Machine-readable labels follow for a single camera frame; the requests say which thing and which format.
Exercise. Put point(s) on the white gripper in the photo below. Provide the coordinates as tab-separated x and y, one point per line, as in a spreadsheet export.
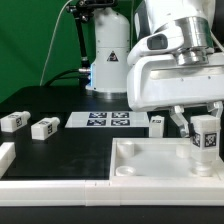
157	82

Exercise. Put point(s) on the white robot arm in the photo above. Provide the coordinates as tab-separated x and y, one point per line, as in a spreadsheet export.
109	71

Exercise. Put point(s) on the white marker sheet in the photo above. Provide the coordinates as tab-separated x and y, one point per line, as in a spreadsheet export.
120	119

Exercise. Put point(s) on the white square tabletop part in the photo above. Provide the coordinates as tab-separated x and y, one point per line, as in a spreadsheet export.
163	158

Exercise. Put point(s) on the white U-shaped fence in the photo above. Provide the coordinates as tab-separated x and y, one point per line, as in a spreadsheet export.
118	191

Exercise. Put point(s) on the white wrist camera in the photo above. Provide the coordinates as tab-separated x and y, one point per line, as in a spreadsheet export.
158	43

